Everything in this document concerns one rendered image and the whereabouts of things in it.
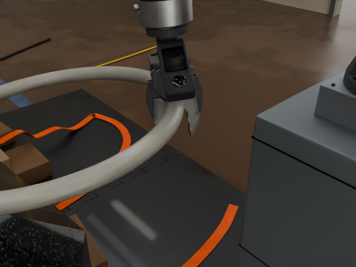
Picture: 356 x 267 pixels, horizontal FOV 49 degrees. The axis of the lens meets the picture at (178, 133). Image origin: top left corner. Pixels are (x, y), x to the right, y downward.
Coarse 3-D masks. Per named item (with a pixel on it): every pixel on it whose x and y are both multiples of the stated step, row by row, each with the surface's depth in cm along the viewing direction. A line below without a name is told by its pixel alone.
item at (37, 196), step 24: (72, 72) 87; (96, 72) 86; (120, 72) 84; (144, 72) 80; (0, 96) 83; (168, 120) 60; (144, 144) 54; (96, 168) 50; (120, 168) 51; (0, 192) 48; (24, 192) 47; (48, 192) 48; (72, 192) 49
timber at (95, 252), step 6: (72, 216) 162; (78, 222) 159; (84, 228) 156; (90, 240) 151; (90, 246) 148; (96, 246) 148; (90, 252) 146; (96, 252) 146; (90, 258) 143; (96, 258) 143; (102, 258) 143; (96, 264) 141; (102, 264) 142
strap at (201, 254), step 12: (84, 120) 253; (108, 120) 253; (12, 132) 203; (24, 132) 210; (48, 132) 222; (60, 204) 185; (228, 216) 178; (228, 228) 172; (216, 240) 166; (204, 252) 160; (192, 264) 155
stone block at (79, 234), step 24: (0, 168) 108; (0, 216) 77; (24, 216) 83; (48, 216) 91; (0, 240) 75; (24, 240) 80; (48, 240) 85; (72, 240) 91; (0, 264) 73; (24, 264) 77; (48, 264) 82; (72, 264) 88
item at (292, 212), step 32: (256, 128) 90; (288, 128) 84; (320, 128) 84; (256, 160) 94; (288, 160) 86; (320, 160) 80; (352, 160) 74; (256, 192) 98; (288, 192) 90; (320, 192) 83; (352, 192) 77; (256, 224) 102; (288, 224) 93; (320, 224) 86; (352, 224) 80; (256, 256) 107; (288, 256) 97; (320, 256) 89; (352, 256) 82
